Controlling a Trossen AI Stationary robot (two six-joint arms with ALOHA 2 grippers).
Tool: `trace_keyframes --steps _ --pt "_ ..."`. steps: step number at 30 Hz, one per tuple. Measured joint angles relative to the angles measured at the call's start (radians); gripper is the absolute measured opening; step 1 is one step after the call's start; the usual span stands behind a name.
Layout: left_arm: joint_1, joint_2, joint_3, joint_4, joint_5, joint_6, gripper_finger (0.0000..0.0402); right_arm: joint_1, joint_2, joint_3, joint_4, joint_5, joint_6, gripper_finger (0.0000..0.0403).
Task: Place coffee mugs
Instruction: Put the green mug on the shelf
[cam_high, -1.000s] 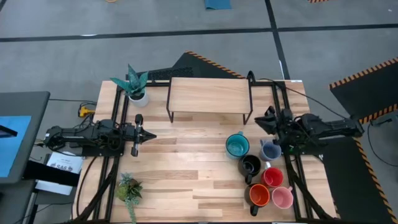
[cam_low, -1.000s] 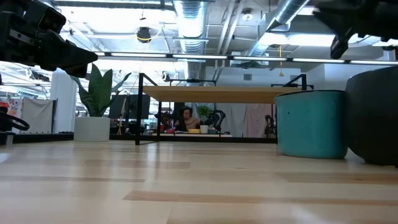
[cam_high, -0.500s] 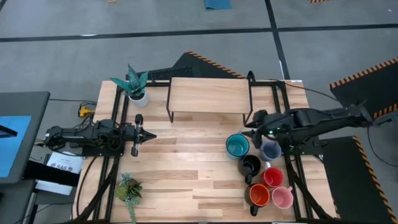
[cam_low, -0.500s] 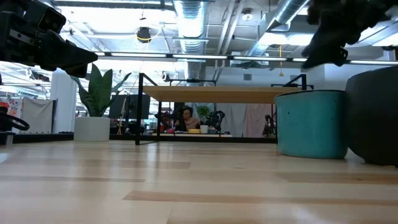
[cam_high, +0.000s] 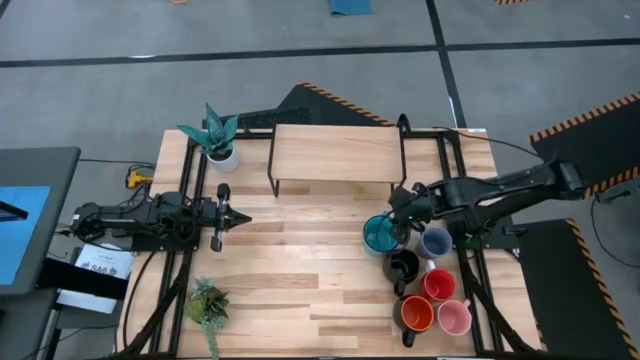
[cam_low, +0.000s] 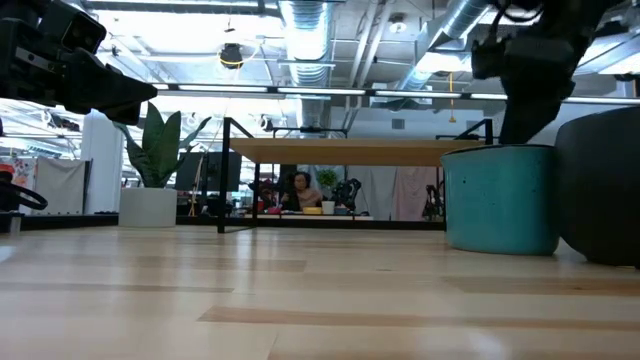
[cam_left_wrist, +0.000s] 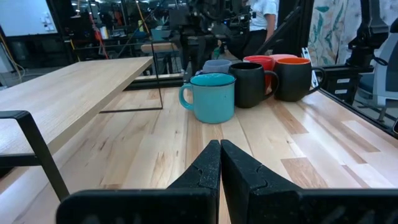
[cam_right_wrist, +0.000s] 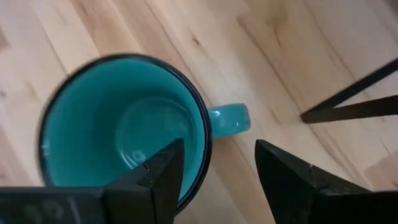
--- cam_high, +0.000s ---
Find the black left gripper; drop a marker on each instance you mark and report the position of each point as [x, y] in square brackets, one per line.
[220, 220]

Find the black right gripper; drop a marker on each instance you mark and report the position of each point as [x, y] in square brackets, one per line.
[412, 202]

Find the teal glass mug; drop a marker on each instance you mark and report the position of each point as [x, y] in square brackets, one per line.
[375, 239]

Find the round black mug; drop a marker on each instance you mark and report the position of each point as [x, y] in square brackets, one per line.
[400, 266]

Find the grey-blue mug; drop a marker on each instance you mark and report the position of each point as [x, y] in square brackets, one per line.
[436, 244]

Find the pink faceted mug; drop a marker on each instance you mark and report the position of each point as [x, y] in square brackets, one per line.
[454, 318]

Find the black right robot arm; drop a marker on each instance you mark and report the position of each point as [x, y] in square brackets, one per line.
[500, 187]

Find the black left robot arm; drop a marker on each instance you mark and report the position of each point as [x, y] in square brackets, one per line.
[130, 215]

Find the snake plant in white pot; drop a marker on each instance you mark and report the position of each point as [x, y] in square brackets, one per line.
[223, 161]

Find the small green succulent plant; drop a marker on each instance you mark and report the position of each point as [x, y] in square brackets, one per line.
[207, 302]

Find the wooden shelf with black legs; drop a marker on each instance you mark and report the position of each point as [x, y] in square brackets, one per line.
[335, 152]

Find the yellow power plug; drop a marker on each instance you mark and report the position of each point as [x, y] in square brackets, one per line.
[136, 179]

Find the black hazard-striped floor mat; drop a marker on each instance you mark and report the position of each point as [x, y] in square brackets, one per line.
[595, 140]
[560, 290]
[320, 107]

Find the white printed paper sheet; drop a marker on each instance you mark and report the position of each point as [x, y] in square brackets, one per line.
[102, 265]

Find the grey monitor with blue screen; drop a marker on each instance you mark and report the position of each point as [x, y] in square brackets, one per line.
[30, 220]

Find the blue floor mat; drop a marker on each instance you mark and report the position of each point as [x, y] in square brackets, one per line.
[350, 6]

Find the black aluminium table frame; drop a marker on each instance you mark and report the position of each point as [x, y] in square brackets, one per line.
[186, 165]

